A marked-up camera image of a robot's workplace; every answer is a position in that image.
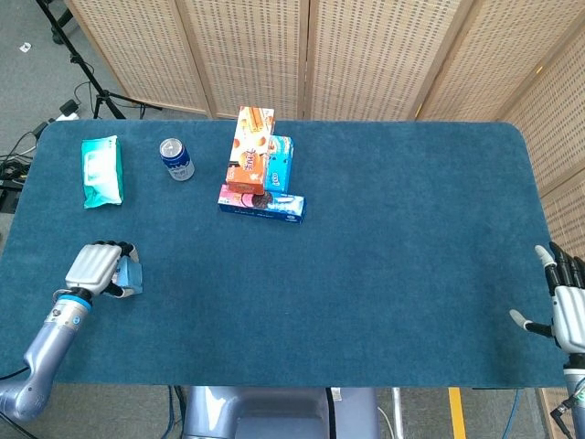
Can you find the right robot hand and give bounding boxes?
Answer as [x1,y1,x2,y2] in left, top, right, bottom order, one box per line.
[509,241,585,356]

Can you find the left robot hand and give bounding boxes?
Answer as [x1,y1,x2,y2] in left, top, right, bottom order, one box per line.
[64,240,140,298]

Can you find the small light blue box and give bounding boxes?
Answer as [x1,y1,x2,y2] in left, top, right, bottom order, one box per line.
[112,255,144,297]

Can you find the robot base body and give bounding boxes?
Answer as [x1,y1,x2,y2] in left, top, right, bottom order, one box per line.
[181,386,381,439]

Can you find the dark blue cookie box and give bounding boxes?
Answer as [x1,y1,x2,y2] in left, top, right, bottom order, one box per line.
[218,184,308,225]

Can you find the orange biscuit box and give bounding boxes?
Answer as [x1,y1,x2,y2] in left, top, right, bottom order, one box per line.
[225,106,276,197]

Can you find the light blue cookie box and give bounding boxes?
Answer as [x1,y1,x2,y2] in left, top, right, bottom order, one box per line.
[263,134,295,194]

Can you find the green wet wipes pack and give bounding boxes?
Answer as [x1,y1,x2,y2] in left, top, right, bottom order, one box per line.
[80,134,124,209]

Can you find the blue drink can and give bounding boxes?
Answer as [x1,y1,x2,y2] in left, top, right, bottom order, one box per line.
[158,137,196,182]

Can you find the white power strip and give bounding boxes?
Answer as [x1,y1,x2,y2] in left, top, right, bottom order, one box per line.
[54,99,80,122]

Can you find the blue table mat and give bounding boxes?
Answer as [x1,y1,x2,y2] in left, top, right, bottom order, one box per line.
[0,119,570,390]

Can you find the black tripod stand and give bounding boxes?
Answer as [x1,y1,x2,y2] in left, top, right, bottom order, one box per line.
[35,0,163,121]

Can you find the bamboo folding screen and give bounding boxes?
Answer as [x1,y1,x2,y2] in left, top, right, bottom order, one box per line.
[63,0,585,439]

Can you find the blue cable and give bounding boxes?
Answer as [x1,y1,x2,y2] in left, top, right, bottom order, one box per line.
[163,386,183,439]
[501,388,522,439]

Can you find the black floor cables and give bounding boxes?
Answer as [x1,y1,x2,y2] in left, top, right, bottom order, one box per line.
[0,121,51,214]

